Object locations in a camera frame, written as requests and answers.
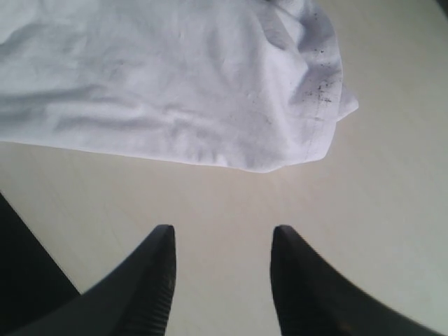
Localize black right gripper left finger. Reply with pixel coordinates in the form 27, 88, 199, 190
24, 225, 175, 335

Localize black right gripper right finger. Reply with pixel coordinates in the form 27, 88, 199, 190
271, 225, 436, 336

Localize white t-shirt red lettering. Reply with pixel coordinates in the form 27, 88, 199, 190
1, 1, 358, 173

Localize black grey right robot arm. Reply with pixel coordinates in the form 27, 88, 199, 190
1, 199, 431, 335

